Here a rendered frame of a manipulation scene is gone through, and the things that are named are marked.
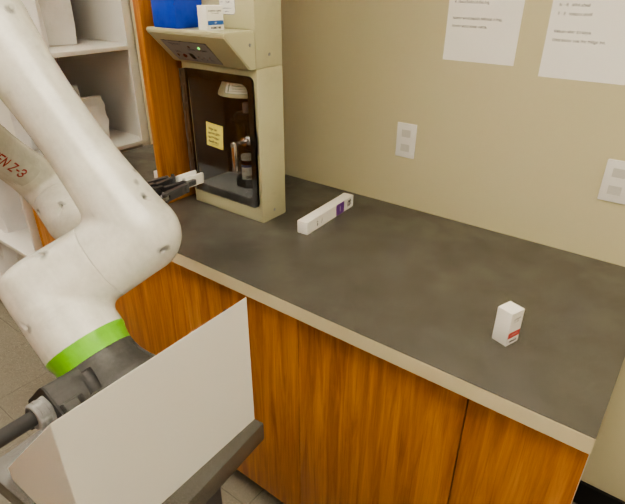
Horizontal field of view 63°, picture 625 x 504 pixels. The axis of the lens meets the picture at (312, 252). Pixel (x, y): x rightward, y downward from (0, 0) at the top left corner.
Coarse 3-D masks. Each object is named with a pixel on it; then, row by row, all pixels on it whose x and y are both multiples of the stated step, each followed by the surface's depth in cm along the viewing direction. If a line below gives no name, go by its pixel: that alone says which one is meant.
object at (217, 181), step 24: (192, 72) 157; (216, 72) 151; (192, 96) 161; (216, 96) 155; (240, 96) 149; (192, 120) 166; (216, 120) 159; (240, 120) 152; (216, 168) 167; (240, 168) 160; (216, 192) 172; (240, 192) 164
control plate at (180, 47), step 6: (168, 42) 148; (174, 42) 146; (180, 42) 144; (186, 42) 142; (174, 48) 150; (180, 48) 148; (186, 48) 146; (192, 48) 144; (204, 48) 141; (180, 54) 152; (186, 54) 150; (198, 54) 146; (204, 54) 144; (210, 54) 143; (192, 60) 152; (198, 60) 150; (204, 60) 148; (210, 60) 146; (216, 60) 144
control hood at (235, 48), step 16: (160, 32) 144; (176, 32) 140; (192, 32) 136; (208, 32) 133; (224, 32) 133; (240, 32) 135; (224, 48) 136; (240, 48) 136; (208, 64) 150; (224, 64) 145; (240, 64) 140
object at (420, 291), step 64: (320, 192) 189; (192, 256) 145; (256, 256) 145; (320, 256) 145; (384, 256) 146; (448, 256) 146; (512, 256) 146; (576, 256) 146; (320, 320) 120; (384, 320) 118; (448, 320) 119; (576, 320) 119; (448, 384) 104; (512, 384) 100; (576, 384) 100; (576, 448) 91
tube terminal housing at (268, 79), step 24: (216, 0) 142; (240, 0) 137; (264, 0) 138; (240, 24) 140; (264, 24) 140; (264, 48) 143; (240, 72) 147; (264, 72) 145; (264, 96) 148; (264, 120) 151; (264, 144) 154; (264, 168) 157; (264, 192) 161; (264, 216) 164
